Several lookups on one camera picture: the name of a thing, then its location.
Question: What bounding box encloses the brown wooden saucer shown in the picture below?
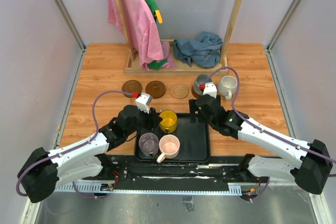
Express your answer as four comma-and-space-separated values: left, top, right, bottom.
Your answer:
122, 80, 142, 98
145, 81, 166, 99
191, 87, 201, 99

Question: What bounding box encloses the grey mug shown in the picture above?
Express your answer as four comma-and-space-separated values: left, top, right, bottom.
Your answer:
193, 74, 208, 95

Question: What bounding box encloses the purple cable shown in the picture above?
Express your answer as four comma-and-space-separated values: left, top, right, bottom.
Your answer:
198, 67, 336, 177
16, 90, 139, 197

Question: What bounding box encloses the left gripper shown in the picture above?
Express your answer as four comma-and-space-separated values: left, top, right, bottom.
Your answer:
125, 104, 163, 136

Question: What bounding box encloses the yellow cup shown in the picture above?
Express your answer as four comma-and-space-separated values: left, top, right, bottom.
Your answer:
159, 110, 177, 134

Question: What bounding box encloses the blue crumpled cloth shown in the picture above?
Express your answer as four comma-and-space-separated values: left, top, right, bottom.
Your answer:
173, 31, 223, 69

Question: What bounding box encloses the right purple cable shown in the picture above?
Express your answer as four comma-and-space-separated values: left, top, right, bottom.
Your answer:
198, 67, 336, 177

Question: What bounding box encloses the pink shirt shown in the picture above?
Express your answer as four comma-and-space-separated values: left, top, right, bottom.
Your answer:
122, 0, 176, 71

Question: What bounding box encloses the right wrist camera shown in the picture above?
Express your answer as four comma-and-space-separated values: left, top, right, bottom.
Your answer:
203, 82, 217, 99

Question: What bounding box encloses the left woven rattan coaster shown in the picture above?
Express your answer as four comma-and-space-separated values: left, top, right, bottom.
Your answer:
170, 83, 189, 99

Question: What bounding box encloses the white cup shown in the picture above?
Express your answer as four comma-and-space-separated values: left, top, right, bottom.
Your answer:
217, 76, 237, 100

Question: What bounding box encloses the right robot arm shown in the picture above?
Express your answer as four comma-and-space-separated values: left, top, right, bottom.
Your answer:
189, 94, 335, 195

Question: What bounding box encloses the green cloth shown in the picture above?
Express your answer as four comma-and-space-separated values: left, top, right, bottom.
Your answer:
147, 59, 167, 70

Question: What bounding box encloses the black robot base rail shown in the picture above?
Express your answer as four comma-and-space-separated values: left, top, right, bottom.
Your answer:
62, 154, 271, 196

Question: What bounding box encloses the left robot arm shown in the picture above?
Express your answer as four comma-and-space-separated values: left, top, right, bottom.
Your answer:
16, 105, 162, 203

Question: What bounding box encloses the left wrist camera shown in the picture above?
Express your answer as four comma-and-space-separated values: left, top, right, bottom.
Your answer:
135, 93, 152, 114

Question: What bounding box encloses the pink mug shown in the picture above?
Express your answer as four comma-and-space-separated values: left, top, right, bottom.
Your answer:
156, 134, 180, 163

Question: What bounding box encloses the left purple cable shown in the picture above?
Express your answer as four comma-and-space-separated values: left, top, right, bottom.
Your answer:
16, 90, 139, 197

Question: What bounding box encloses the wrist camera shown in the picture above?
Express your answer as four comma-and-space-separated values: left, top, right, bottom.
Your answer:
135, 93, 152, 114
203, 82, 217, 99

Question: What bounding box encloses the purple cup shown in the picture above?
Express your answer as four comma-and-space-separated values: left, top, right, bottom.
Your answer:
139, 133, 159, 159

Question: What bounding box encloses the wooden clothes rack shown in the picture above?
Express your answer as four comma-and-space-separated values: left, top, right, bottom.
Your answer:
115, 0, 242, 76

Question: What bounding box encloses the black plastic tray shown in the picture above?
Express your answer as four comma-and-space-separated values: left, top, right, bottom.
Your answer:
134, 113, 212, 163

